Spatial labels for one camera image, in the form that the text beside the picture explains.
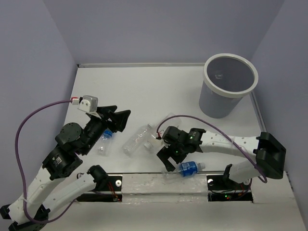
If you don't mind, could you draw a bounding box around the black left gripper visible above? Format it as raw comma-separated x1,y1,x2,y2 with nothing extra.
82,104,133,154

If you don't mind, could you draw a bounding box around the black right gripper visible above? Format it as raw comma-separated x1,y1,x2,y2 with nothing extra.
157,142,189,171

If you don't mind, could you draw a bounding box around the blue label bottle white cap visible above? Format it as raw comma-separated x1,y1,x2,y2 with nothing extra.
160,161,206,180

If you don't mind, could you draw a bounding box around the small blue label bottle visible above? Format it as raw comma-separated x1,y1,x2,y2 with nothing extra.
97,129,113,156

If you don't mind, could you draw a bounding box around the clear slim bottle blue cap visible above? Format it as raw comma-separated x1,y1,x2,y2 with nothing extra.
214,71,224,81

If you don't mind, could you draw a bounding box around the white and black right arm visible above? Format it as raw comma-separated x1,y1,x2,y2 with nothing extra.
157,126,286,189

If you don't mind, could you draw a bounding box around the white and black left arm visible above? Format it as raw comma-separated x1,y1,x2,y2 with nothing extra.
0,105,131,231

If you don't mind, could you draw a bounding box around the grey bin with white rim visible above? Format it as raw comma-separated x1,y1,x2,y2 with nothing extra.
199,53,259,118

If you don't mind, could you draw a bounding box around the crushed clear bottle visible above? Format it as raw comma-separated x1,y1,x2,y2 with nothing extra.
122,124,154,156

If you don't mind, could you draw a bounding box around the large ribbed clear bottle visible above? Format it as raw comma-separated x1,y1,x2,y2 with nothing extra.
143,113,181,153

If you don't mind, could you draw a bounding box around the white foam strip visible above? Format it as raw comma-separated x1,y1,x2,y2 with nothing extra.
121,173,208,204

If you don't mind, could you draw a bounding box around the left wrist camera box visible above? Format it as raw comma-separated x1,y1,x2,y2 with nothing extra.
71,95,98,113

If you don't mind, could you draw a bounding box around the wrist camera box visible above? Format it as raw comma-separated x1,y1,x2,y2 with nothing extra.
149,134,166,149
71,95,98,113

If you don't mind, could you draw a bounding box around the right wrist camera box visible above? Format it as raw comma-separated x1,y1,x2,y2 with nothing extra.
149,134,166,149

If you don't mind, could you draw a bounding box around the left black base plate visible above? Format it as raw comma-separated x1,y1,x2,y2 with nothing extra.
77,174,123,203

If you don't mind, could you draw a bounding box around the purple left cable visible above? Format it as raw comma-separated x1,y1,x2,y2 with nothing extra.
14,100,80,223

